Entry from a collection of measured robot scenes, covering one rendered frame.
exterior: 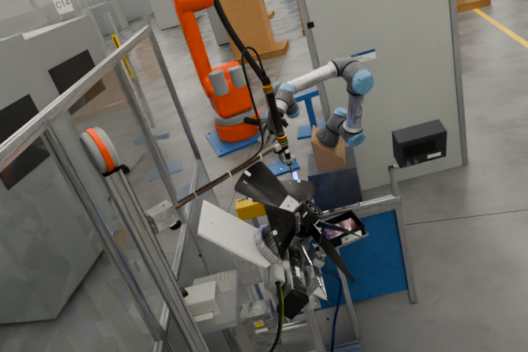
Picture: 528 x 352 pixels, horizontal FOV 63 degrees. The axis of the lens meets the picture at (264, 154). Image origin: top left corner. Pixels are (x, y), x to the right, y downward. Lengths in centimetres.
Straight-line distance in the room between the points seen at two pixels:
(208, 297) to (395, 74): 253
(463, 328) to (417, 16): 232
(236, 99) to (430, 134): 374
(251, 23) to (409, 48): 636
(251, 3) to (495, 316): 803
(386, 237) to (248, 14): 766
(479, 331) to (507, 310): 23
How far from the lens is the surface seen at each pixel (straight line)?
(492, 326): 308
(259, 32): 987
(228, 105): 579
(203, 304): 215
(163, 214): 168
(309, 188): 224
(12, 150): 140
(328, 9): 363
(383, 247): 282
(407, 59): 389
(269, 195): 200
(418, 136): 242
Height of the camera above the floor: 235
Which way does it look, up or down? 26 degrees down
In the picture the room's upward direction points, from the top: 17 degrees counter-clockwise
